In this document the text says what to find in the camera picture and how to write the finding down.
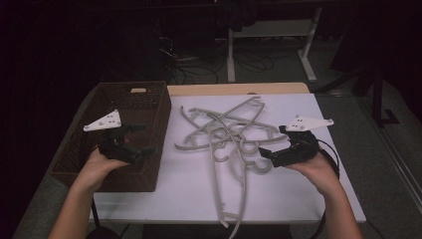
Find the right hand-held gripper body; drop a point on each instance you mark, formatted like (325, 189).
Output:
(305, 149)

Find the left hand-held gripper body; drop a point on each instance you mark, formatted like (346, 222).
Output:
(112, 146)

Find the brown woven basket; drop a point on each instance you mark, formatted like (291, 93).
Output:
(146, 109)

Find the person's right hand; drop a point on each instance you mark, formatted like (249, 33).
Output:
(320, 174)

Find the person's left hand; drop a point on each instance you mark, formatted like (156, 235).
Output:
(96, 172)

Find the white board mat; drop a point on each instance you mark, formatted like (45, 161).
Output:
(185, 186)

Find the black metal stand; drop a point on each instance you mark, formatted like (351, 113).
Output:
(376, 96)

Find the dark cloth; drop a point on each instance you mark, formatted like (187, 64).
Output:
(237, 15)

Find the white metal desk frame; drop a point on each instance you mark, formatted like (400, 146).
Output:
(275, 28)

